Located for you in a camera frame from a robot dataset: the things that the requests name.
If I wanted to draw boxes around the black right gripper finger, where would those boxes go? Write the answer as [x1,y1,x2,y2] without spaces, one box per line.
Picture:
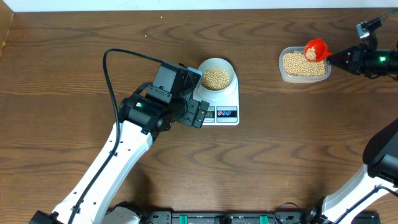
[326,58,356,75]
[326,46,358,64]

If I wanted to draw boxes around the red plastic measuring scoop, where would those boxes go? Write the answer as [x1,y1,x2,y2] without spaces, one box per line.
[304,39,332,62]

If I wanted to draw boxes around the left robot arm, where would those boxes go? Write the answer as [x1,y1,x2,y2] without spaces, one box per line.
[30,93,209,223]

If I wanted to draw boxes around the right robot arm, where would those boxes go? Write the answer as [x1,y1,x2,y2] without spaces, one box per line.
[305,43,397,223]

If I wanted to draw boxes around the white digital kitchen scale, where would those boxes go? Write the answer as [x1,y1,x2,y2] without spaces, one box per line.
[193,74,239,126]

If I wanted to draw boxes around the soybeans in red scoop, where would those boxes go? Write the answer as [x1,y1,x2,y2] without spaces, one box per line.
[305,47,317,61]

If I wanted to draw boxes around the soybeans in grey bowl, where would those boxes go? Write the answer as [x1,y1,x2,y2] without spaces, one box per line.
[202,68,231,91]

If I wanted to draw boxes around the light grey bowl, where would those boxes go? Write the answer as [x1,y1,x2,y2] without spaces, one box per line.
[198,58,234,91]

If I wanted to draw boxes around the pile of soybeans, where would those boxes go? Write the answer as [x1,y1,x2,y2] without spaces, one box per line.
[282,53,326,77]

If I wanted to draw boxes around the clear plastic container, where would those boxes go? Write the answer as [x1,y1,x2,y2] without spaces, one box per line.
[279,47,331,84]

